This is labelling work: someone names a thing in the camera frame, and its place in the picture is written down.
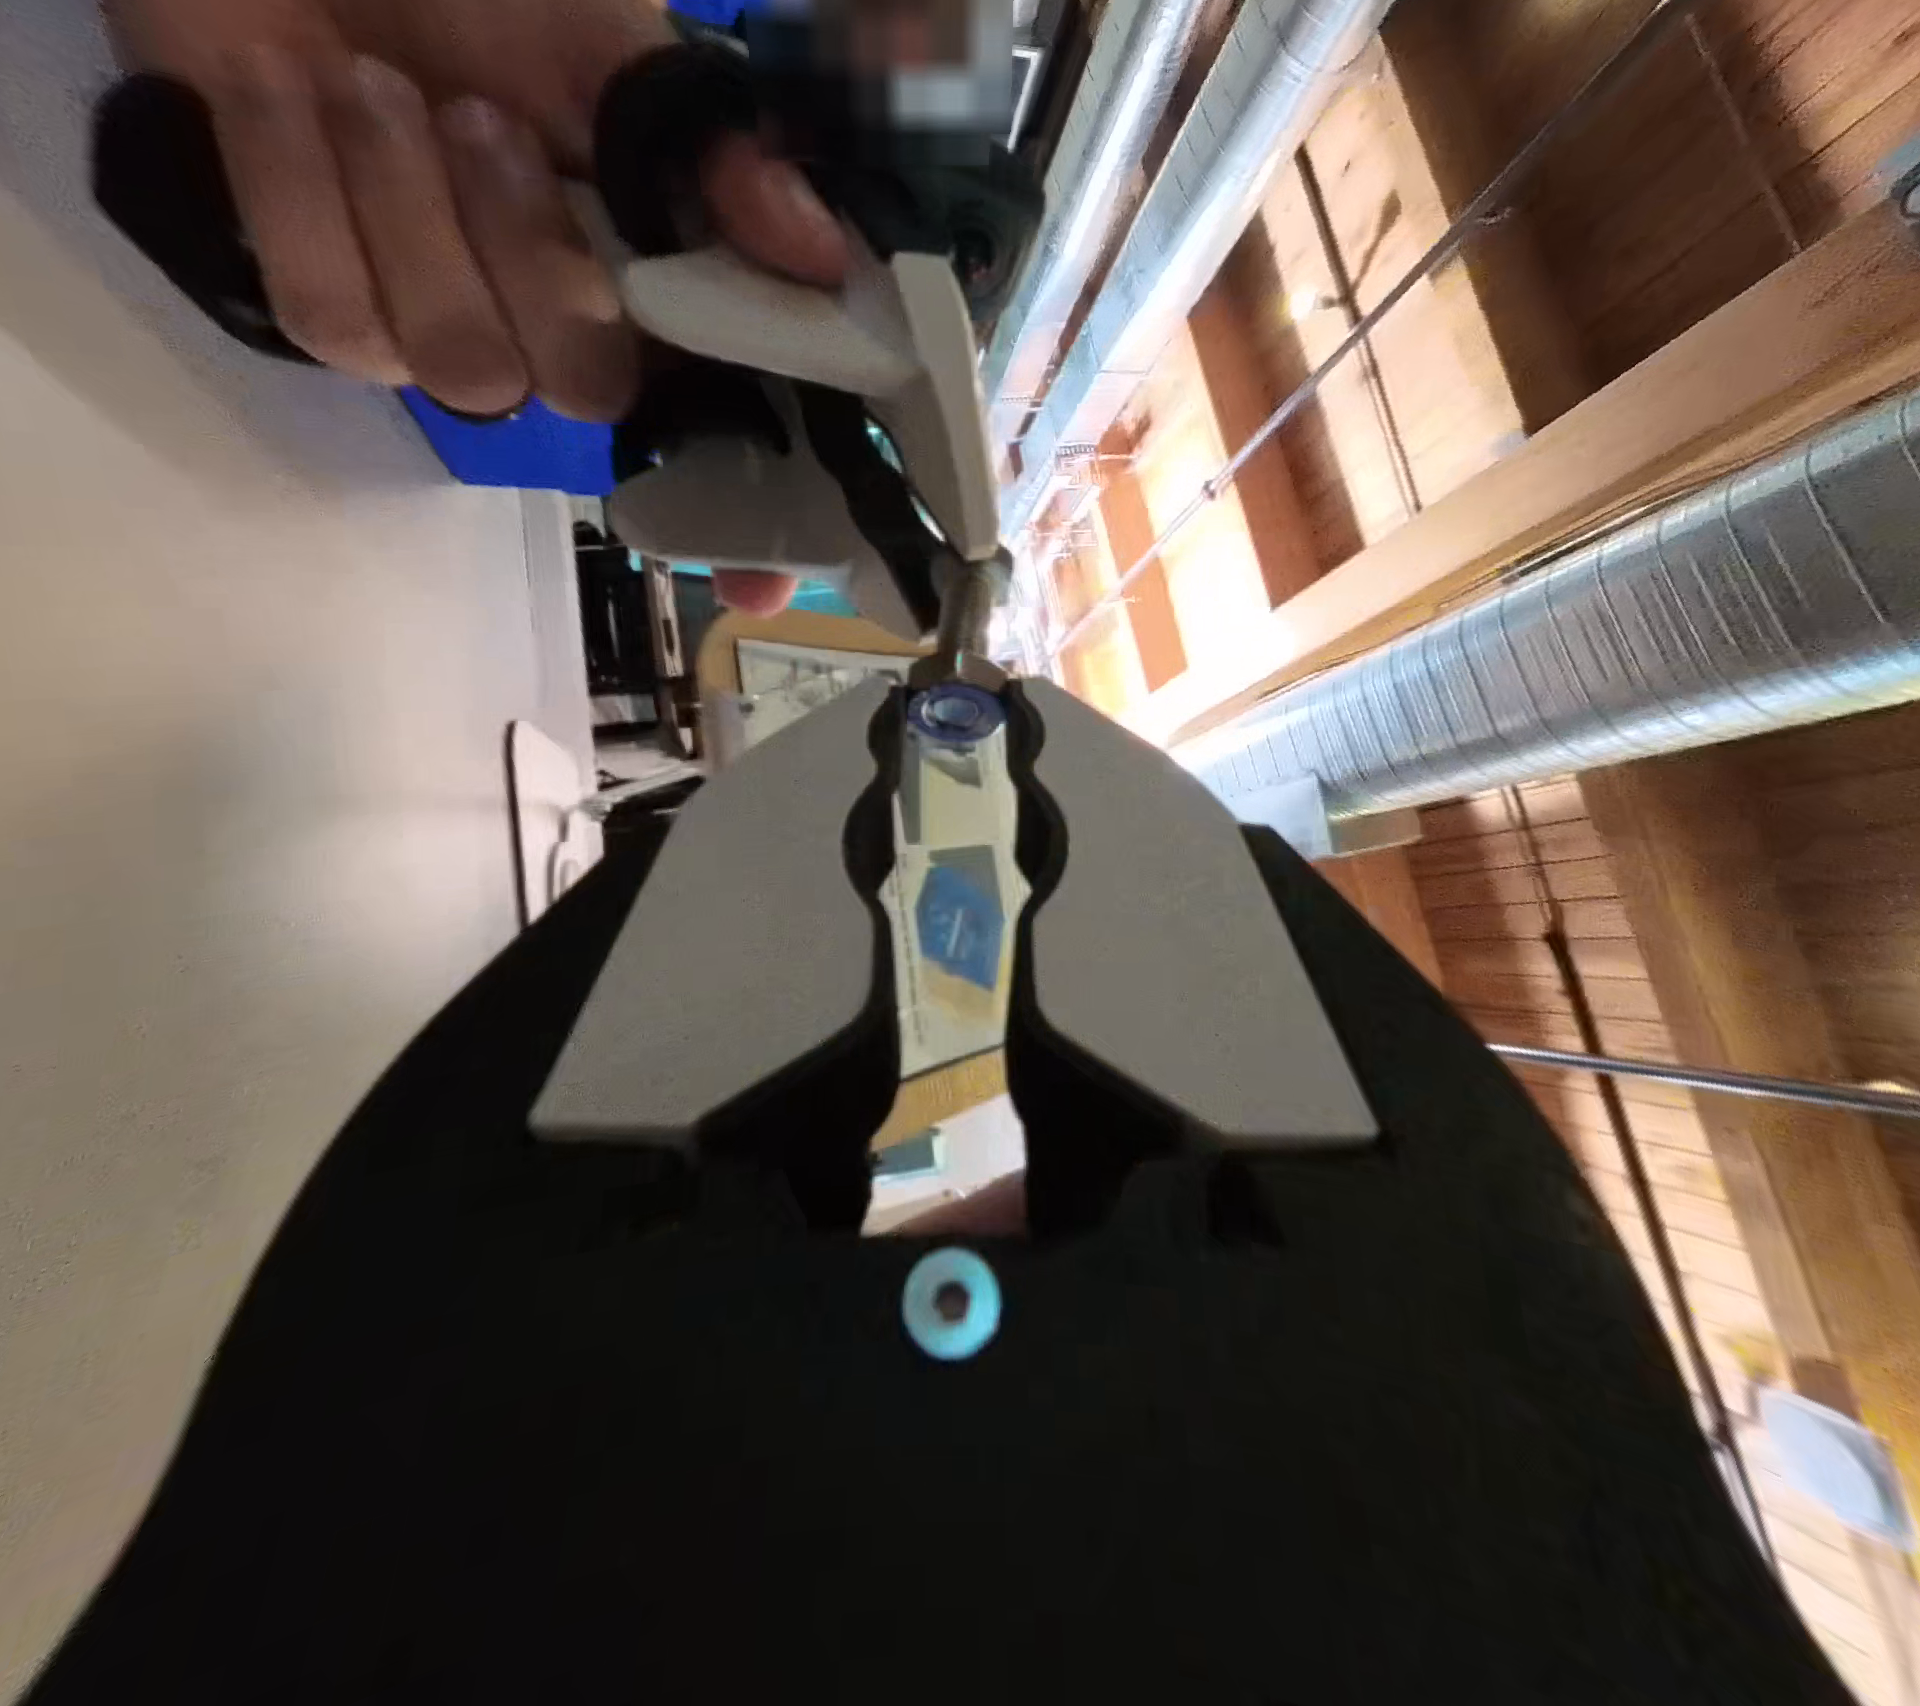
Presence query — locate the wooden document stand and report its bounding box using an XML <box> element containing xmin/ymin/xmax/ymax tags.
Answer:
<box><xmin>502</xmin><ymin>605</ymin><xmax>1044</xmax><ymax>1192</ymax></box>

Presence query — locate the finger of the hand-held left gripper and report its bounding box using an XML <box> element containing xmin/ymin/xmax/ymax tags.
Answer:
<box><xmin>620</xmin><ymin>239</ymin><xmax>1001</xmax><ymax>572</ymax></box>
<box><xmin>604</xmin><ymin>449</ymin><xmax>927</xmax><ymax>652</ymax></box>

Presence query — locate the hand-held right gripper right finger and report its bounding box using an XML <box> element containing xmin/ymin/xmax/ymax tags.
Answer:
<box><xmin>1001</xmin><ymin>679</ymin><xmax>1384</xmax><ymax>1235</ymax></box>

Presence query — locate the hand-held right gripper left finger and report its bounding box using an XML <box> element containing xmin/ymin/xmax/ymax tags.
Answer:
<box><xmin>531</xmin><ymin>689</ymin><xmax>911</xmax><ymax>1235</ymax></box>

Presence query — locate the person's left hand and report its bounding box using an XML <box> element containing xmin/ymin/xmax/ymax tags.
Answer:
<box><xmin>45</xmin><ymin>0</ymin><xmax>864</xmax><ymax>615</ymax></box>

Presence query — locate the steel hex bolt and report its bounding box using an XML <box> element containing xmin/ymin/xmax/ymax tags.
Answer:
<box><xmin>927</xmin><ymin>551</ymin><xmax>1015</xmax><ymax>689</ymax></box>

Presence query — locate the steel hex nut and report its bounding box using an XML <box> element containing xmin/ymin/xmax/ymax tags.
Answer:
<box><xmin>902</xmin><ymin>679</ymin><xmax>1015</xmax><ymax>749</ymax></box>

